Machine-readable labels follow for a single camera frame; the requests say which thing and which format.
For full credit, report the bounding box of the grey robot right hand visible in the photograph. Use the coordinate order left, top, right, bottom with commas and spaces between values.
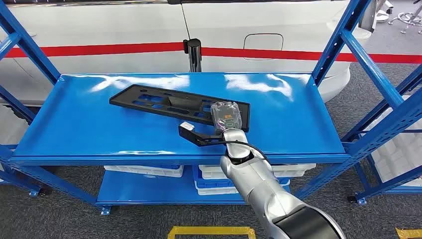
210, 101, 243, 136

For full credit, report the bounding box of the black plastic panel part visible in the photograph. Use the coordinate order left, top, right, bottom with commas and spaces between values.
109, 84, 251, 133

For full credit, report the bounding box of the blue metal shelf rack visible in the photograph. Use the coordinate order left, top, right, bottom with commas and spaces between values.
341, 64, 422, 206
0, 84, 53, 199
0, 0, 422, 215

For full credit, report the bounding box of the blue plastic crate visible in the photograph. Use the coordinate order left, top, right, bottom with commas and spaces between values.
193, 165, 291, 189

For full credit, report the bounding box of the white plastic crate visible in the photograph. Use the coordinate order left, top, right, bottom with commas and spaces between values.
0, 105, 30, 146
104, 165, 184, 178
362, 95, 422, 146
194, 179, 291, 196
379, 158, 422, 187
198, 164, 317, 179
369, 131, 422, 172

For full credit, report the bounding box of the red barrier belt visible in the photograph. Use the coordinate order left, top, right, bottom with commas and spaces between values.
4, 42, 422, 64

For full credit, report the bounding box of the chrome stool base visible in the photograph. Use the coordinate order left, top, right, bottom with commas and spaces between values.
388, 0, 422, 35

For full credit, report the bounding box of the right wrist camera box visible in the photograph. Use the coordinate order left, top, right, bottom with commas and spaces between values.
178, 121, 228, 147

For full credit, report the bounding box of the black stanchion post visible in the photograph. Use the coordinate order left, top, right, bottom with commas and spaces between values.
183, 38, 203, 73

